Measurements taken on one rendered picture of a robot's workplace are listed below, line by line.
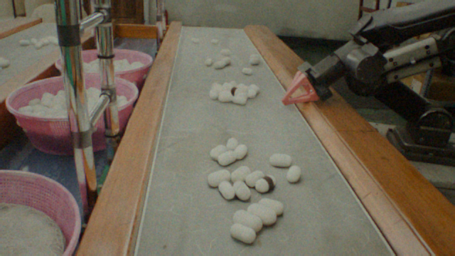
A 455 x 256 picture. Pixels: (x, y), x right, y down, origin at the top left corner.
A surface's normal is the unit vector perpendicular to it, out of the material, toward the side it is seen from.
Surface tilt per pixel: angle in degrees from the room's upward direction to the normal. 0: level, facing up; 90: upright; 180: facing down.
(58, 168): 0
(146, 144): 0
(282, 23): 90
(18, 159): 0
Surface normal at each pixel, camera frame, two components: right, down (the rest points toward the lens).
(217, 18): 0.00, 0.41
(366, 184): -0.66, -0.66
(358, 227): 0.07, -0.91
